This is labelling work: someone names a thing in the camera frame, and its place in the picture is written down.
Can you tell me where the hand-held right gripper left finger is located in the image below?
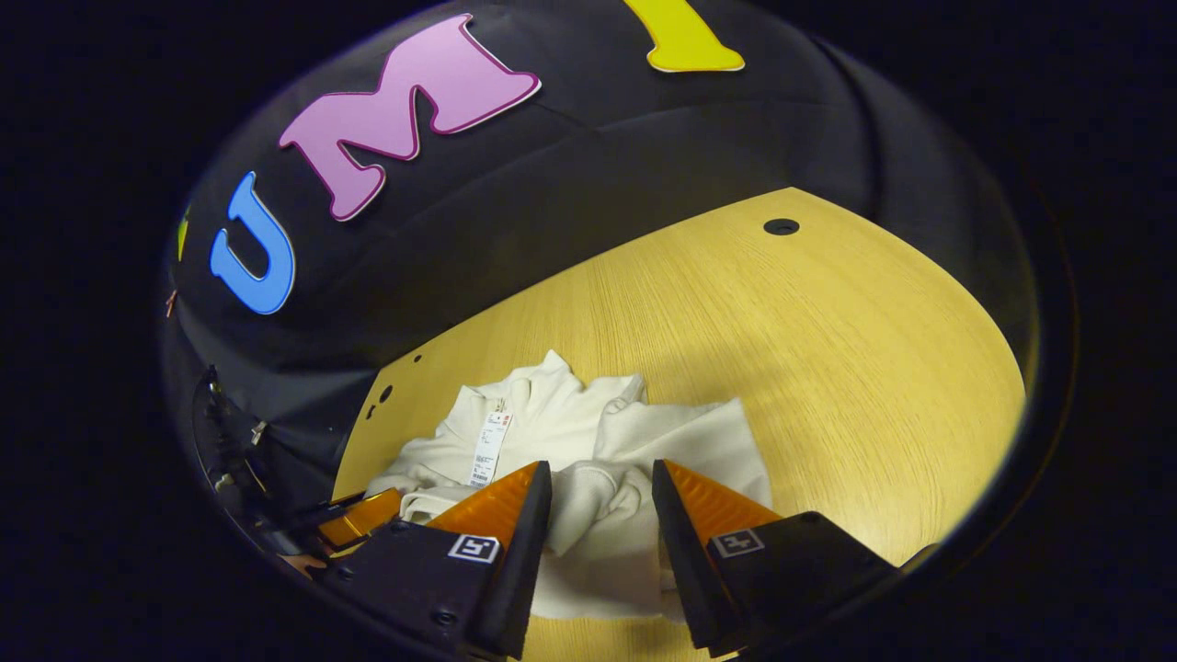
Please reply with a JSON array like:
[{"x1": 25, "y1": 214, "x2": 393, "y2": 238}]
[{"x1": 317, "y1": 460, "x2": 554, "y2": 661}]

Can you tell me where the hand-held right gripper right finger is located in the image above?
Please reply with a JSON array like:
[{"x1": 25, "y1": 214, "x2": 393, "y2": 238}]
[{"x1": 651, "y1": 459, "x2": 902, "y2": 657}]

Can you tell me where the black backdrop cloth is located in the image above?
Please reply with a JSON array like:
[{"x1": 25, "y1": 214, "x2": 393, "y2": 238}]
[{"x1": 156, "y1": 0, "x2": 1040, "y2": 553}]

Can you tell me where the white sweatshirt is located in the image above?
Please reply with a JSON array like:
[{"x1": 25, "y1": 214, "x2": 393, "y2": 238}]
[{"x1": 366, "y1": 349, "x2": 773, "y2": 622}]

